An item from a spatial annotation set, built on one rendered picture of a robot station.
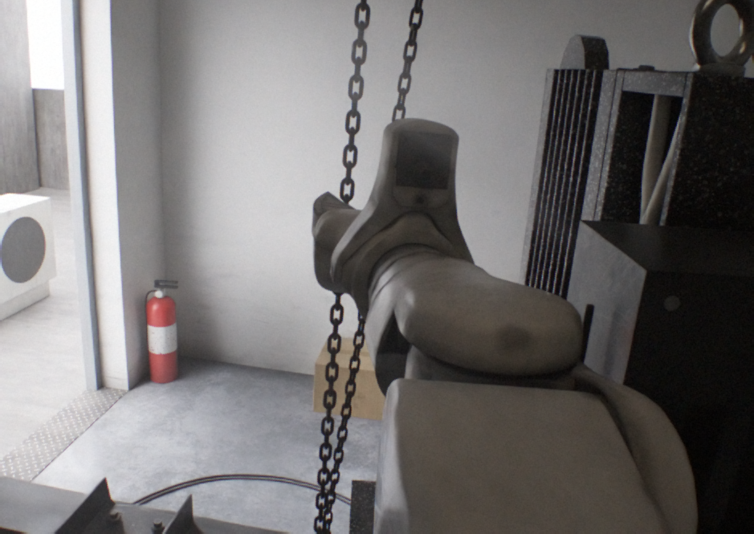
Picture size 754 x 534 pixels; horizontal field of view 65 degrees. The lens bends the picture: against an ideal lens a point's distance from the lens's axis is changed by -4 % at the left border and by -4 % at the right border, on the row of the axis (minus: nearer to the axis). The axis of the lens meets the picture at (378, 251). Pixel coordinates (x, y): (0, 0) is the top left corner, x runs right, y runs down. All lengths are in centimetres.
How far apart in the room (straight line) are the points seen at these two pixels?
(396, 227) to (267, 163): 273
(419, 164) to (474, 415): 21
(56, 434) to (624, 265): 278
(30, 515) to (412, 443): 141
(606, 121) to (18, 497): 138
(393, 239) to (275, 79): 269
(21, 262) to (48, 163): 397
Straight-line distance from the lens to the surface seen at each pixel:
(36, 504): 156
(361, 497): 111
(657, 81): 60
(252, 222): 316
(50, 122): 813
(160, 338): 321
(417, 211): 36
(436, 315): 21
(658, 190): 62
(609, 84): 70
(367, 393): 294
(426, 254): 33
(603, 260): 47
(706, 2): 55
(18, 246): 431
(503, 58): 289
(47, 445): 297
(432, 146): 35
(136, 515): 147
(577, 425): 18
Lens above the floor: 159
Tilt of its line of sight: 17 degrees down
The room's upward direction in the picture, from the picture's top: 4 degrees clockwise
